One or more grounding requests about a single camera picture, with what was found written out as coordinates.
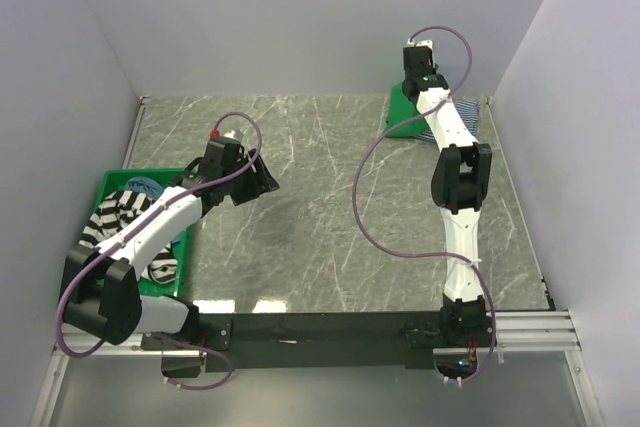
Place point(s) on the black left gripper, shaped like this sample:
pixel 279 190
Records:
pixel 261 181

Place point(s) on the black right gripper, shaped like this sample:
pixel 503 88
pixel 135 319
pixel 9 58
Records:
pixel 433 68

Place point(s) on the green garment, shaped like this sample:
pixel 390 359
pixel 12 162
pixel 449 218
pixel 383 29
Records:
pixel 400 109

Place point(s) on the blue white striped tank top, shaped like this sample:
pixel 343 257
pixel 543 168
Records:
pixel 468 111

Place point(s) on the black white striped garment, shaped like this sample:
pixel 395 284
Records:
pixel 117 211

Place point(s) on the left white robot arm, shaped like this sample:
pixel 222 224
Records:
pixel 102 296

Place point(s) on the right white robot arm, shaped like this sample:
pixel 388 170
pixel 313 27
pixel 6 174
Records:
pixel 459 187

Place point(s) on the grey blue garment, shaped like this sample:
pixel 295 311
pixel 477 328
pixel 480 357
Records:
pixel 145 185

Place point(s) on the green plastic basket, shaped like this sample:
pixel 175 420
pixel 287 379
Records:
pixel 114 180

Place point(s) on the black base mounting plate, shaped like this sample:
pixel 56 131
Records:
pixel 344 339

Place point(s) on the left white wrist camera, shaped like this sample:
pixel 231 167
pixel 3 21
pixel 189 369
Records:
pixel 232 135

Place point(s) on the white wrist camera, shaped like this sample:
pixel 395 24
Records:
pixel 420 43
pixel 232 135

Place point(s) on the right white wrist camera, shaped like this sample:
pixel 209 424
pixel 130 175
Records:
pixel 420 43

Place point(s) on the aluminium frame rail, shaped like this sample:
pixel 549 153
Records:
pixel 537 377

